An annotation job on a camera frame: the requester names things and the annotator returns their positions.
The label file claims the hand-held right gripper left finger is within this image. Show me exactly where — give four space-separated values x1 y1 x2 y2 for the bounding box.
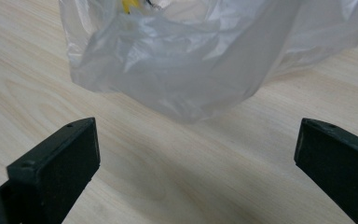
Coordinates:
0 117 102 224

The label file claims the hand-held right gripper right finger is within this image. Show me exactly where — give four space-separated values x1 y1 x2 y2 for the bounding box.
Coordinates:
293 117 358 224

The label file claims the clear plastic bag smiley print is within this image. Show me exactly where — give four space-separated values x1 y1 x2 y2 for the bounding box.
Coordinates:
58 0 358 124

